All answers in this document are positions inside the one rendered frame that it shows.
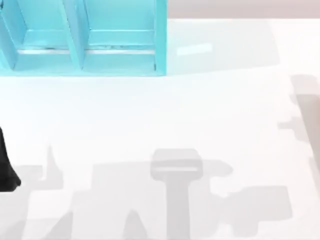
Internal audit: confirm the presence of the light blue rack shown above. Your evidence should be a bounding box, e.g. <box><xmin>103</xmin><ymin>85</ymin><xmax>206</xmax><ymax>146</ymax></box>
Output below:
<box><xmin>0</xmin><ymin>0</ymin><xmax>168</xmax><ymax>77</ymax></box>

